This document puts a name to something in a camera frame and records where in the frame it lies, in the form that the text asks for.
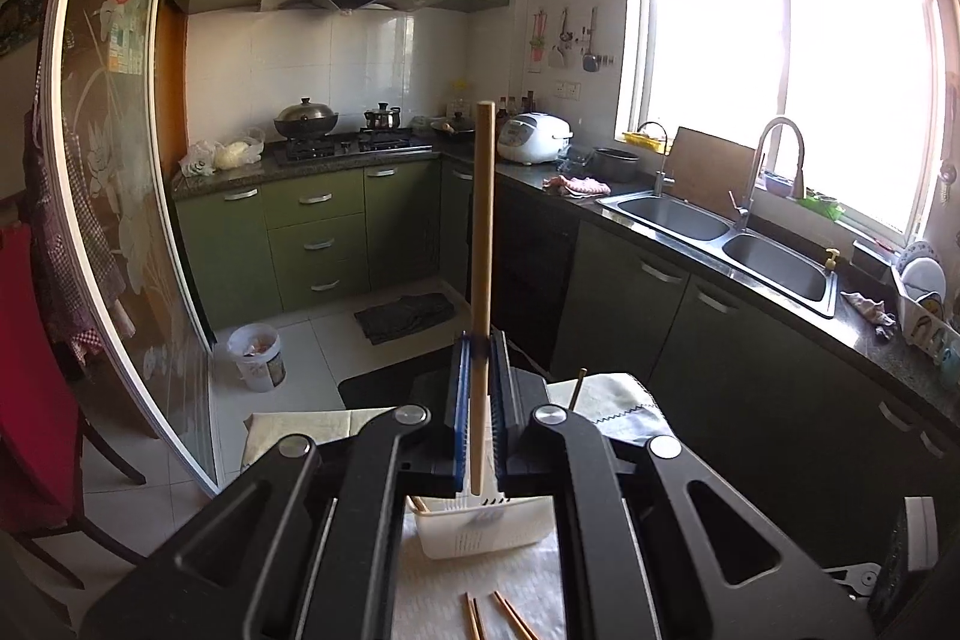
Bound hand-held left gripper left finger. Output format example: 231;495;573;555
79;329;481;640

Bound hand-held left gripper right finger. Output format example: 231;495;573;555
487;325;880;640

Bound white plastic utensil holder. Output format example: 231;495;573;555
405;488;556;562

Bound hanging kitchen utensils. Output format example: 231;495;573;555
529;6;617;75

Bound patterned grey tablecloth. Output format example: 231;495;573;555
241;372;667;640

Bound dark floor cloth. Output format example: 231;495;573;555
352;293;456;346

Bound light wooden chopsticks bundle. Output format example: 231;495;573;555
492;590;527;640

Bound white plastic bucket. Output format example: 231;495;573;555
227;323;287;392

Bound green base cabinets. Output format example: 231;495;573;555
172;156;960;536

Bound white dish rack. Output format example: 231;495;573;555
889;241;960;386

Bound dark stone countertop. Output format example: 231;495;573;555
171;134;960;432

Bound pink cloth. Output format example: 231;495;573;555
544;175;610;201

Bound crumpled rag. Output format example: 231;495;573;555
840;289;899;338

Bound dark cooking pot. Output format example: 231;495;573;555
589;147;641;184

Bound white rice cooker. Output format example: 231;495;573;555
497;113;575;166

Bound white plate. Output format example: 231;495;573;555
900;256;947;311

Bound small steel faucet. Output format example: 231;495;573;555
636;121;676;196

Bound black frying pan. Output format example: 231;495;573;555
430;113;479;142

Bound black gas stove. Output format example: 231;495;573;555
271;128;434;165

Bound black box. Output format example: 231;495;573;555
851;237;901;281

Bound steel double sink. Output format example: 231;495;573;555
596;190;841;320

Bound wooden cutting board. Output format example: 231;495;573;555
667;126;758;218

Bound black wok with lid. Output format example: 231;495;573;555
272;98;341;140

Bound white plastic bag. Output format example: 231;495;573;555
214;137;265;170

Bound green containers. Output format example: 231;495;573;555
761;171;846;221

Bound clear plastic bag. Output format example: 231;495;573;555
178;139;220;178

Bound tall steel faucet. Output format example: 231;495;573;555
726;116;807;232

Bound checked apron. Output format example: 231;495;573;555
22;85;130;360

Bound sliding glass door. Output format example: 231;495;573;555
45;0;224;492

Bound red chair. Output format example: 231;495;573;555
0;220;147;590

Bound kitchen window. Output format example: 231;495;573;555
615;0;947;247

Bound dark wall poster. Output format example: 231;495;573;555
0;0;53;58

